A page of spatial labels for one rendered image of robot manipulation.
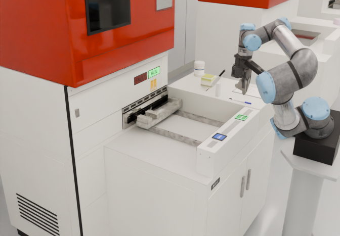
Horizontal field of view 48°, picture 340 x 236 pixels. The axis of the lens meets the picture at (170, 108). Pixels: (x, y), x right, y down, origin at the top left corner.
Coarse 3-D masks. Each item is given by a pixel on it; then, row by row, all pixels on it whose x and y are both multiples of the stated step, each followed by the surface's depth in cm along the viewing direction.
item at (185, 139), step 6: (138, 126) 224; (156, 132) 217; (162, 132) 215; (168, 132) 212; (174, 138) 211; (180, 138) 209; (186, 138) 207; (192, 138) 207; (192, 144) 206; (198, 144) 203
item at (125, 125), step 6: (156, 96) 236; (162, 96) 241; (144, 102) 227; (150, 102) 231; (162, 102) 245; (132, 108) 219; (138, 108) 222; (156, 108) 239; (126, 114) 214; (144, 114) 229; (126, 120) 215; (132, 120) 221; (126, 126) 216
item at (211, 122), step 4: (176, 112) 239; (180, 112) 238; (184, 112) 236; (184, 116) 237; (188, 116) 235; (192, 116) 233; (196, 116) 232; (200, 116) 232; (196, 120) 233; (200, 120) 231; (204, 120) 229; (208, 120) 228; (212, 120) 227; (216, 120) 227; (212, 124) 227; (216, 124) 226; (220, 124) 224
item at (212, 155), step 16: (240, 112) 212; (256, 112) 212; (224, 128) 194; (240, 128) 194; (256, 128) 216; (208, 144) 180; (224, 144) 180; (240, 144) 200; (208, 160) 176; (224, 160) 185; (208, 176) 179
